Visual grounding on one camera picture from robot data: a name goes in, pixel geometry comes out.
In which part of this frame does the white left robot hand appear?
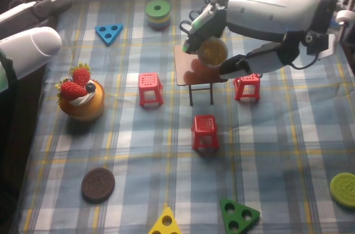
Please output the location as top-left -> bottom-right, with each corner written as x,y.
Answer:
0,0 -> 73,93

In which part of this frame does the small bowl of fruit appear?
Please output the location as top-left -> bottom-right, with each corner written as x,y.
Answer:
197,37 -> 229,68

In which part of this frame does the red stool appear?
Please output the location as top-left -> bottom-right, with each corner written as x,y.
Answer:
232,73 -> 262,102
138,72 -> 164,109
190,114 -> 220,153

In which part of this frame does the miniature brown folding table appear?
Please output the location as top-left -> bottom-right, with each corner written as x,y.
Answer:
174,44 -> 230,106

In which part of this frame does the red stool front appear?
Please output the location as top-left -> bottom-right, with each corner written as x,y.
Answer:
190,114 -> 220,153

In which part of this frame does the blue triangle block with holes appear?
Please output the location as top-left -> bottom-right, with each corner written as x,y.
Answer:
94,24 -> 124,47

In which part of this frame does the toy cupcake with strawberries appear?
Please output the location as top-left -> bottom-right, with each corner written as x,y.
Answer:
54,63 -> 105,122

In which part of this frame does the chocolate sandwich cookie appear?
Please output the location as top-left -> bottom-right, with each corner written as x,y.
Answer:
80,167 -> 115,204

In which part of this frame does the blue plaid tablecloth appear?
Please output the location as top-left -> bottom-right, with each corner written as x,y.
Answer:
16,0 -> 355,234

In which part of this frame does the green sandwich cookie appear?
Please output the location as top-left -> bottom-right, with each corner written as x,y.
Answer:
329,172 -> 355,208

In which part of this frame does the green triangle block with holes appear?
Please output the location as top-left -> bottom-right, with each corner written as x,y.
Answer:
219,197 -> 261,234

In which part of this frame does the yellow triangle block with holes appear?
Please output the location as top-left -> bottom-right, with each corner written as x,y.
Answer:
148,206 -> 182,234

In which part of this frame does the yellow wooden ring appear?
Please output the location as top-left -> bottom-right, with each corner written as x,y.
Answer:
146,14 -> 171,23

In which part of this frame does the blue wooden ring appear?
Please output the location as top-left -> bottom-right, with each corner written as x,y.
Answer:
146,18 -> 171,31

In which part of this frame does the green wooden ring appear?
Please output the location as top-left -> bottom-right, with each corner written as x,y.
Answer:
145,0 -> 171,20

